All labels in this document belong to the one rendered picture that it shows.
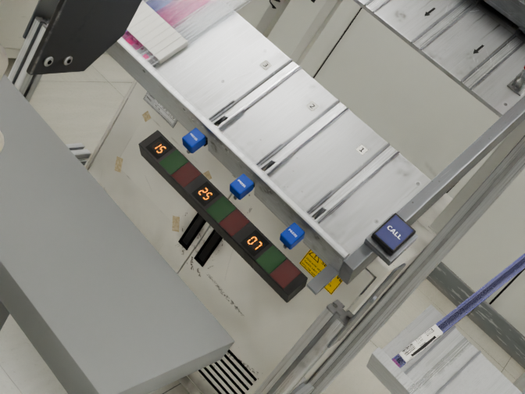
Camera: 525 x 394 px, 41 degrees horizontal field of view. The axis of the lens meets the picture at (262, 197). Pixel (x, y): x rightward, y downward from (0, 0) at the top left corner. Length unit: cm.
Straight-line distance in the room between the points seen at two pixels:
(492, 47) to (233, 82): 45
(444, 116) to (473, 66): 174
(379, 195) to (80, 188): 44
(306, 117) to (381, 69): 195
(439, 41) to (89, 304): 75
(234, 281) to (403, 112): 169
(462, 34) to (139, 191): 78
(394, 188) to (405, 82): 196
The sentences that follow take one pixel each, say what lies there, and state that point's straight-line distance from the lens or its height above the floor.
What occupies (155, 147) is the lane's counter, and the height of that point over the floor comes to 66.
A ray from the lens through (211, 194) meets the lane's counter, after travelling 108.
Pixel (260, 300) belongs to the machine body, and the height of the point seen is 37.
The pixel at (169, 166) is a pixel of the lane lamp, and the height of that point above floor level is 65.
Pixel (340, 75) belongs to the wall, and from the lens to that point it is 316.
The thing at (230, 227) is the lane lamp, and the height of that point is 65.
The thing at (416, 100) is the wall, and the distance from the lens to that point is 303.
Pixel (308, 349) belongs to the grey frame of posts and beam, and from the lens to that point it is 112.
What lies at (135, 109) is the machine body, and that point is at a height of 49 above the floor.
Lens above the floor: 116
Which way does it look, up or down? 25 degrees down
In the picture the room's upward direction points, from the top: 35 degrees clockwise
